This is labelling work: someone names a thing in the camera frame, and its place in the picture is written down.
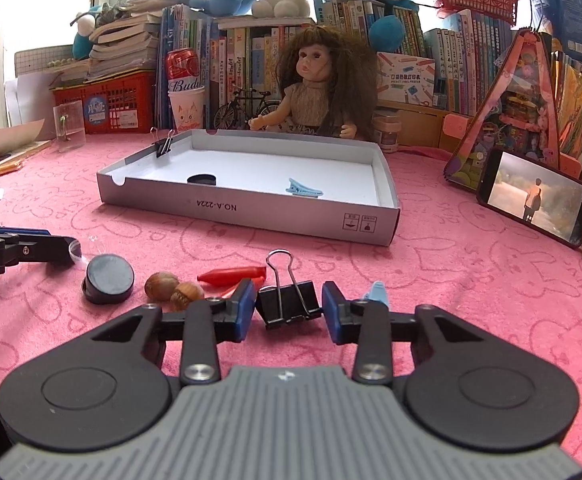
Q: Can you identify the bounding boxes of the stack of lying books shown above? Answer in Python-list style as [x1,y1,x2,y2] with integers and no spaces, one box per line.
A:
[88,10,164,81]

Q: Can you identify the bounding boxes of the white pencil-print carton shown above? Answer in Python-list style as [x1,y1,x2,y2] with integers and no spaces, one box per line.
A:
[376,51,437,107]

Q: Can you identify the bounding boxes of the brown paper sheet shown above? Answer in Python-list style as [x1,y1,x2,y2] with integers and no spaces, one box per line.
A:
[0,119,47,169]

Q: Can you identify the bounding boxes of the pink triangular toy house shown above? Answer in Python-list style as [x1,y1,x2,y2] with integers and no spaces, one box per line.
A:
[443,27,582,194]

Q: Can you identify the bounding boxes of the small blue plush toy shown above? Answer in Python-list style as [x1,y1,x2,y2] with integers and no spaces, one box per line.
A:
[72,2,118,60]

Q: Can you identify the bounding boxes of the large black binder clip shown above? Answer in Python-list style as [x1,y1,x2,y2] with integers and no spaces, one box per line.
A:
[256,249,323,331]

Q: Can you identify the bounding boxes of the smartphone with lit screen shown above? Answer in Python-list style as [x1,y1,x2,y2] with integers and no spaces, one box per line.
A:
[476,146,582,249]

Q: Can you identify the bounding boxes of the red drink can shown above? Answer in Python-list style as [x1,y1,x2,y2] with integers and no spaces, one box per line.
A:
[165,47,204,94]

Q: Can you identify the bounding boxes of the small black binder clip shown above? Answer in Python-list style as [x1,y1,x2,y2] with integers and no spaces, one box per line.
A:
[149,128,177,159]

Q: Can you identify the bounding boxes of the white cardboard box tray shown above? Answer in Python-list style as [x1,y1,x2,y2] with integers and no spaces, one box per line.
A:
[96,128,401,247]

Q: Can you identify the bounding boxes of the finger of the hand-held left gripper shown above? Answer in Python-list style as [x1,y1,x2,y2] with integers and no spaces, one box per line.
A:
[0,220,53,238]
[4,234,79,268]

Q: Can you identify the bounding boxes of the red plastic basket with label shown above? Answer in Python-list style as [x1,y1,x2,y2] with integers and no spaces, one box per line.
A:
[51,71,157,135]

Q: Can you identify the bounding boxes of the white cat paper cup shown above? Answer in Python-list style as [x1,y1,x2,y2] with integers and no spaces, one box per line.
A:
[167,86,207,134]

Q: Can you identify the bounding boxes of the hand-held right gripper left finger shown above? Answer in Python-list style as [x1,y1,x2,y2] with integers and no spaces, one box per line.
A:
[88,278,257,387]

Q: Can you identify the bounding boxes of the wooden drawer unit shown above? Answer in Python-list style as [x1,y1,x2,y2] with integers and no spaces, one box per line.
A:
[377,100,468,151]

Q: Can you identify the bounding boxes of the dark blue flat box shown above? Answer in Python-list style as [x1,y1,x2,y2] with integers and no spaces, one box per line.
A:
[546,0,582,68]

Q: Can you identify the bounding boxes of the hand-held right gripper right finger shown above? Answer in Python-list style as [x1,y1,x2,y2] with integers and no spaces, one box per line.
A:
[321,281,478,387]

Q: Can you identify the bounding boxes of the clear acrylic block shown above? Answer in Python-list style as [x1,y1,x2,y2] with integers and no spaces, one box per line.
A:
[52,100,87,154]

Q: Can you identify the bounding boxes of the pink printed blanket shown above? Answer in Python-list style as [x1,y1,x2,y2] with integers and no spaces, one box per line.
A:
[0,132,582,467]

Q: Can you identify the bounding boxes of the black miniature bicycle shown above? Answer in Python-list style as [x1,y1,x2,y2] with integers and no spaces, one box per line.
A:
[213,86,282,131]

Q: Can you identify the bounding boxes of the brown lidded jar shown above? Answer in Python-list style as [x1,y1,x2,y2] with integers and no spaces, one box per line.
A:
[372,110,402,154]

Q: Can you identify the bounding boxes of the blue hair clip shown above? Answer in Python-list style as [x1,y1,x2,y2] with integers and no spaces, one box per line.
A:
[363,281,391,307]
[285,178,325,199]

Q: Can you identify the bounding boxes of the brown-haired doll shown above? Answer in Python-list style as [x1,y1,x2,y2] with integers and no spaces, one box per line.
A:
[248,26,379,142]

